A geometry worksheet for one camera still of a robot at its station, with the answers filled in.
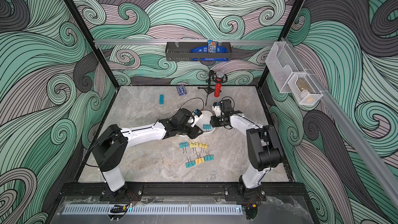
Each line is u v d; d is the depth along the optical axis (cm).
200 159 83
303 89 65
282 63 77
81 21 84
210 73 99
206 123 98
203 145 87
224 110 76
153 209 70
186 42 90
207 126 93
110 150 46
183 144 87
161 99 114
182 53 95
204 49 92
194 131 76
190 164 81
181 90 117
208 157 83
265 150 46
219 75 92
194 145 86
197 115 77
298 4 78
